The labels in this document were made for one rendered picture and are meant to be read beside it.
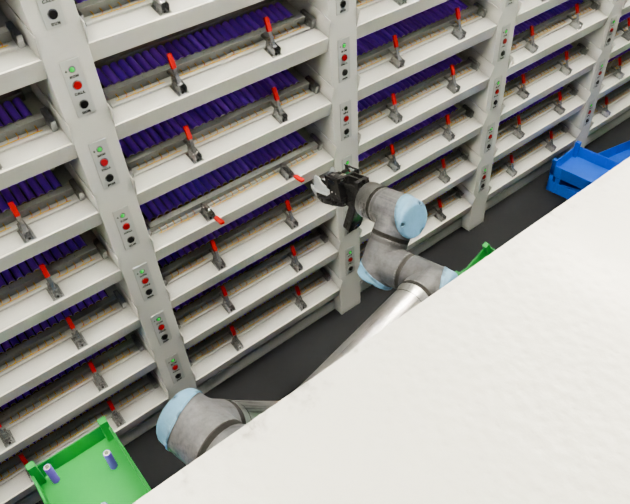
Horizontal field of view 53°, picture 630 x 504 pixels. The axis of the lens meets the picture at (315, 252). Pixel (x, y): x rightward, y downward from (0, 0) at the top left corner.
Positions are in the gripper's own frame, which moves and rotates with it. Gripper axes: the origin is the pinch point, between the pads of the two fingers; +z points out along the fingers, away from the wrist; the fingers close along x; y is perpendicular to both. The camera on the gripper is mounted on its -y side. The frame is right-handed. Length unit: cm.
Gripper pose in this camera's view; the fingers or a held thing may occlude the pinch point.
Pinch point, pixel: (320, 186)
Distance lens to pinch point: 171.1
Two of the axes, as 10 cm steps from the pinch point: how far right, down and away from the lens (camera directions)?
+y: -2.0, -8.3, -5.3
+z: -5.9, -3.3, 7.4
